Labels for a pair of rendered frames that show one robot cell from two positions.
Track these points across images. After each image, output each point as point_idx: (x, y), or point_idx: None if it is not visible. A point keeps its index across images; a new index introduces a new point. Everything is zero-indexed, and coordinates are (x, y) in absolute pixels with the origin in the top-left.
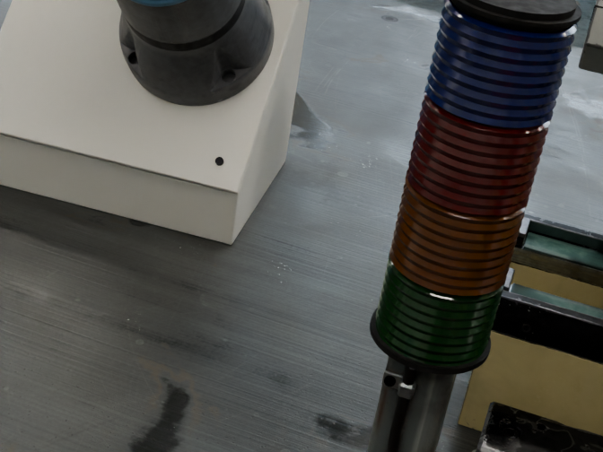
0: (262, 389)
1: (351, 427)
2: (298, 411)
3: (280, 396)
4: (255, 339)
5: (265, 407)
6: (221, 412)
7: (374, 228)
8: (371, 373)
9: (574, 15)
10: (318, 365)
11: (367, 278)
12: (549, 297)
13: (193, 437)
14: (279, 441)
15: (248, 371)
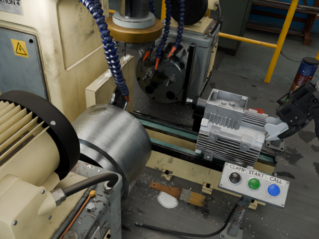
0: (308, 184)
1: (287, 176)
2: (298, 179)
3: (304, 182)
4: (317, 198)
5: (305, 179)
6: (312, 178)
7: None
8: (288, 189)
9: (303, 58)
10: (300, 191)
11: (301, 225)
12: (265, 159)
13: (314, 172)
14: (298, 172)
15: (313, 188)
